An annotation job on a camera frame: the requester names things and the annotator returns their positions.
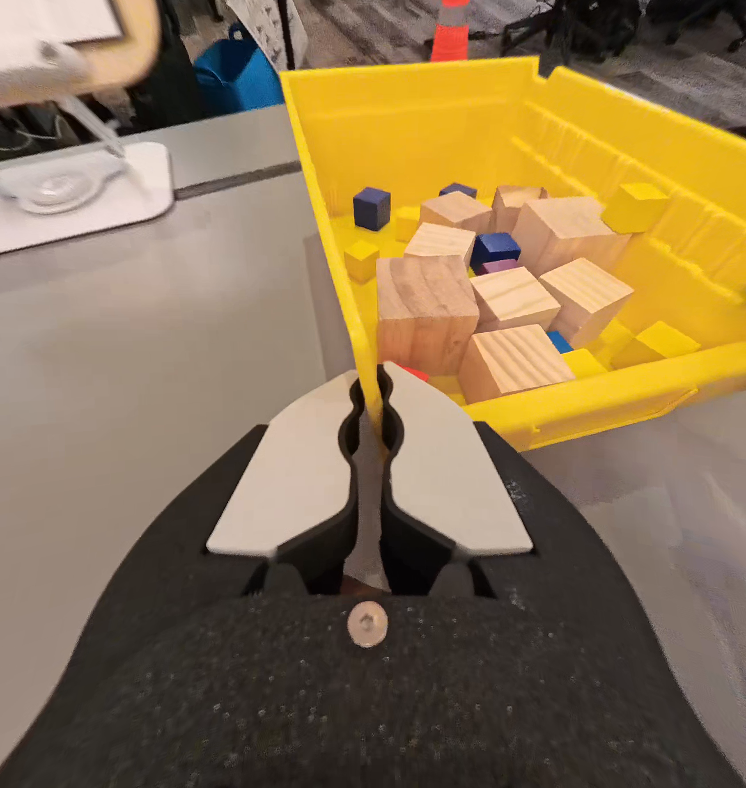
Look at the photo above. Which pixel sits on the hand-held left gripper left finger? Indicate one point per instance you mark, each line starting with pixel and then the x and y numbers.
pixel 280 480

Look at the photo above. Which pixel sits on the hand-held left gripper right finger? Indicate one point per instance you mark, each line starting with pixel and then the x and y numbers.
pixel 453 486

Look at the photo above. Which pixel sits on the pile of mixed wooden cubes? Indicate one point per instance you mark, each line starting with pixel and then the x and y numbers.
pixel 428 301

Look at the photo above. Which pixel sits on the yellow plastic box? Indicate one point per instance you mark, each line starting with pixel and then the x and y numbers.
pixel 422 135

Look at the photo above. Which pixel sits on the black office chair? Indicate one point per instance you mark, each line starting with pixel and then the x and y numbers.
pixel 570 24

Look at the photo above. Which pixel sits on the orange traffic cone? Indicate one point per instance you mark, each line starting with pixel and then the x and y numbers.
pixel 450 37

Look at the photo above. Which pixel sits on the black tripod stand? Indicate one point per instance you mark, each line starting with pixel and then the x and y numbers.
pixel 288 43

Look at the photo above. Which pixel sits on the white printed sheet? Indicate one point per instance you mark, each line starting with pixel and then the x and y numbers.
pixel 262 24

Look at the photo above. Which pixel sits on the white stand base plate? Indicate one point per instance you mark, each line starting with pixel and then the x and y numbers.
pixel 132 197

